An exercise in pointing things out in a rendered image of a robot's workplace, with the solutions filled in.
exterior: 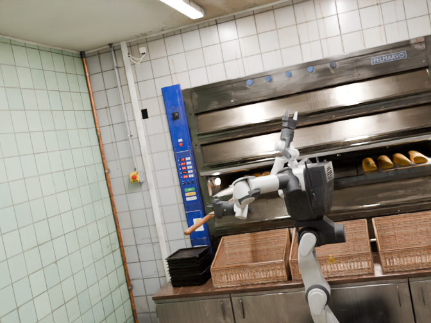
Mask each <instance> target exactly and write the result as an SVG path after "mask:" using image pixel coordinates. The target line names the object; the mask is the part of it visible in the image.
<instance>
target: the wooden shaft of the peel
mask: <svg viewBox="0 0 431 323"><path fill-rule="evenodd" d="M214 216H215V215H207V216H206V217H204V218H202V219H201V220H200V221H198V222H197V223H195V224H194V225H193V226H191V227H190V228H188V229H186V230H185V231H184V235H189V234H191V233H192V232H193V231H195V230H196V229H197V228H199V227H200V226H202V225H203V224H204V223H205V222H207V221H208V220H210V219H211V218H212V217H214Z"/></svg>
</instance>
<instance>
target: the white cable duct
mask: <svg viewBox="0 0 431 323"><path fill-rule="evenodd" d="M120 44H121V50H122V54H123V60H124V66H125V70H126V76H127V80H128V86H129V89H130V96H131V102H132V106H133V112H134V116H135V122H136V126H137V132H138V136H139V142H140V148H141V151H142V158H143V162H144V168H145V171H146V177H147V181H148V188H149V194H150V198H151V204H152V207H153V213H154V218H155V224H156V230H157V233H158V239H159V243H160V250H161V253H162V259H163V263H164V269H165V275H166V279H167V282H168V281H169V279H170V278H171V277H169V276H170V274H168V273H169V271H167V270H169V268H167V267H168V265H167V262H166V261H167V260H165V259H166V258H167V257H168V255H167V249H166V245H165V239H164V232H163V229H162V223H161V219H160V213H159V209H158V203H157V199H156V193H155V187H154V182H153V177H152V173H151V167H150V163H149V157H148V150H147V147H146V141H145V137H144V131H143V127H142V121H141V117H140V111H139V105H138V101H137V95H136V91H135V85H134V81H133V74H132V71H131V65H130V59H129V57H128V56H129V55H128V49H127V45H126V41H122V42H120Z"/></svg>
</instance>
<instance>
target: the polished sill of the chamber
mask: <svg viewBox="0 0 431 323"><path fill-rule="evenodd" d="M428 170H431V164H428V165H419V166H415V167H406V168H402V169H393V170H385V171H381V172H372V173H368V174H359V175H355V176H346V177H342V178H334V184H335V185H336V184H341V183H349V182H354V181H362V180H367V179H376V178H384V177H389V176H397V175H402V174H410V173H415V172H423V171H428ZM275 193H278V192H267V193H263V194H260V195H266V194H275ZM231 198H233V194H227V195H219V196H214V197H211V198H210V201H211V203H212V202H213V200H214V199H219V200H220V201H227V200H230V199H231Z"/></svg>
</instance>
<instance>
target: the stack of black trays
mask: <svg viewBox="0 0 431 323"><path fill-rule="evenodd" d="M209 247H210V245H206V246H200V247H188V248H182V249H178V250H177V251H175V252H174V253H172V254H171V255H170V256H168V257H167V258H166V259H165V260H167V261H166V262H167V265H168V267H167V268H169V270H167V271H169V273H168V274H170V276H169V277H171V278H170V279H169V280H171V282H169V283H171V285H170V286H173V287H182V286H200V285H203V284H204V283H205V282H207V281H208V280H209V279H210V278H211V277H212V276H211V272H210V268H211V265H212V257H213V256H212V257H211V255H212V254H211V251H209V250H210V249H209Z"/></svg>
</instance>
